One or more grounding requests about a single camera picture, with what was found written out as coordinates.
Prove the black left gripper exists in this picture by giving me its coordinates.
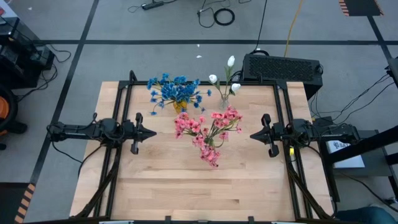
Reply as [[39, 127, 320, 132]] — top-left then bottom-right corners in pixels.
[[129, 112, 157, 155]]

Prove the yellow glass vase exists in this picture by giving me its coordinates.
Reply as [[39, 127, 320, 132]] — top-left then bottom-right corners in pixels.
[[173, 101, 188, 114]]

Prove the yellow hanging cable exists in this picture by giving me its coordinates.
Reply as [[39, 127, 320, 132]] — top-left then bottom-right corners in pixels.
[[284, 0, 305, 57]]

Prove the black computer case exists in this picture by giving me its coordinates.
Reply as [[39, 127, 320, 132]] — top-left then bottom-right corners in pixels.
[[241, 53, 323, 101]]

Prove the black device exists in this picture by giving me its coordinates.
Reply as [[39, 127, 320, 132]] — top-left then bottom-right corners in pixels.
[[386, 57, 398, 90]]

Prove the thin black cable with plug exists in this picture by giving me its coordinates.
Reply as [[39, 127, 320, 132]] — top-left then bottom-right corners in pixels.
[[197, 0, 233, 29]]

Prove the white artificial tulip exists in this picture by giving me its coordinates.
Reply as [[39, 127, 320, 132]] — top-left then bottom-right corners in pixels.
[[222, 55, 236, 100], [223, 82, 242, 100], [208, 73, 226, 100]]

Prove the clear glass vase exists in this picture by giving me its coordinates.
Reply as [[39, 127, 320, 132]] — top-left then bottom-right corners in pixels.
[[218, 93, 230, 110]]

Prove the black equipment stack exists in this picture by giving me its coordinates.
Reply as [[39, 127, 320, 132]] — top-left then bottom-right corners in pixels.
[[0, 17, 56, 90]]

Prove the white printed sign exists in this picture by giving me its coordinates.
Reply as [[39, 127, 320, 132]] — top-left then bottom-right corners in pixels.
[[326, 139, 366, 169]]

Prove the orange and black reel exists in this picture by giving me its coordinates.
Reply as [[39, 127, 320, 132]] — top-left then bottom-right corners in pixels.
[[0, 83, 29, 150]]

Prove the black power strip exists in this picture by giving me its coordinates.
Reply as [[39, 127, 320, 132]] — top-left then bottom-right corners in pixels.
[[141, 1, 165, 11]]

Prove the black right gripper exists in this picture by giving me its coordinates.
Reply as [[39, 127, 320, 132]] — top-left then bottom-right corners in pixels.
[[249, 113, 280, 158]]

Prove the black mat with orange stripes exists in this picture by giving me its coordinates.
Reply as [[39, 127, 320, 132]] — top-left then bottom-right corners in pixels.
[[0, 182, 37, 224], [338, 0, 384, 17]]

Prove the black metal table frame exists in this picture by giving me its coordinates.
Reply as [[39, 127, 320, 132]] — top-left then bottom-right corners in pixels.
[[73, 70, 338, 224]]

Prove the black hanging cable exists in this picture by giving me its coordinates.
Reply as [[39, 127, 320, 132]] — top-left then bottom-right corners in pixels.
[[253, 0, 269, 54]]

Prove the black metal stand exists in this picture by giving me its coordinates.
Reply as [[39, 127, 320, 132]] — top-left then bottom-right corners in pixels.
[[318, 124, 398, 203]]

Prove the coiled black cable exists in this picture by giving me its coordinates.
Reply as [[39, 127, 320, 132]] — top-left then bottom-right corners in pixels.
[[213, 7, 236, 27]]

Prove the person's leg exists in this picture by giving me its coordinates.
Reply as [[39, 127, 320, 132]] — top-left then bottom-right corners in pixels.
[[335, 204, 398, 224]]

